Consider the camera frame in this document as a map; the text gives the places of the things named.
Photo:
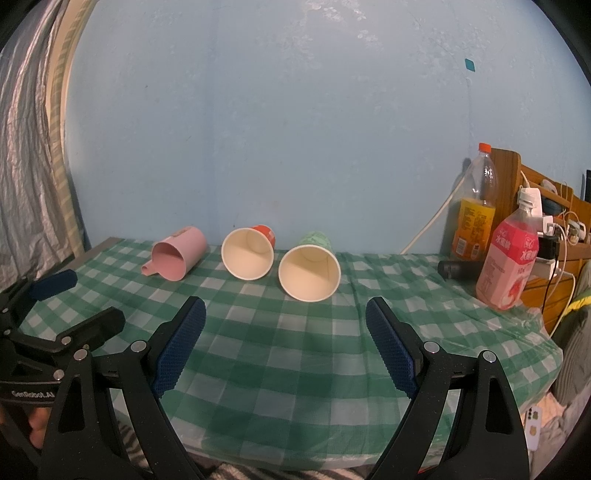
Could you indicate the pink plastic mug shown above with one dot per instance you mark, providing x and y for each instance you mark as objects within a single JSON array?
[{"x": 174, "y": 256}]

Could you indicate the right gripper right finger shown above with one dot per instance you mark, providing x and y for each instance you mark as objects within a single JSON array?
[{"x": 486, "y": 441}]

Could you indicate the black cylindrical object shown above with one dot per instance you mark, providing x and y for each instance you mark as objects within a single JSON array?
[{"x": 460, "y": 270}]

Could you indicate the silver grey curtain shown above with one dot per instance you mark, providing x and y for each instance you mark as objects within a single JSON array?
[{"x": 41, "y": 223}]

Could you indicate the yellow green fabric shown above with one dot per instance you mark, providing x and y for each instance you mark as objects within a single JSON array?
[{"x": 582, "y": 296}]

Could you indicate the left hand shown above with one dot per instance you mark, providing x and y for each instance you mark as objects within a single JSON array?
[{"x": 30, "y": 420}]

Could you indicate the green patterned paper cup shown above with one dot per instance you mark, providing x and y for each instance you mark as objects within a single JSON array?
[{"x": 310, "y": 272}]

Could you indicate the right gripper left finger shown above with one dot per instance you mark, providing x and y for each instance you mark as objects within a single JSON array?
[{"x": 83, "y": 440}]

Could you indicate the wooden desk organizer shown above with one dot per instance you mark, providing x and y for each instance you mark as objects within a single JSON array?
[{"x": 564, "y": 252}]

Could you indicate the orange soda bottle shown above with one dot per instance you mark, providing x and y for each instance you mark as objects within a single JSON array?
[{"x": 477, "y": 207}]

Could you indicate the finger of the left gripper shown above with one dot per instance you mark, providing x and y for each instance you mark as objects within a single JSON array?
[
  {"x": 40, "y": 290},
  {"x": 88, "y": 334}
]

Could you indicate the red paper cup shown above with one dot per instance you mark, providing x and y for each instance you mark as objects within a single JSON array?
[{"x": 248, "y": 253}]

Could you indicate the green checkered tablecloth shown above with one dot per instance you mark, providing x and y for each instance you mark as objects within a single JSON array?
[{"x": 278, "y": 383}]

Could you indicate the white phone case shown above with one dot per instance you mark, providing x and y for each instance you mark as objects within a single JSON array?
[{"x": 532, "y": 427}]

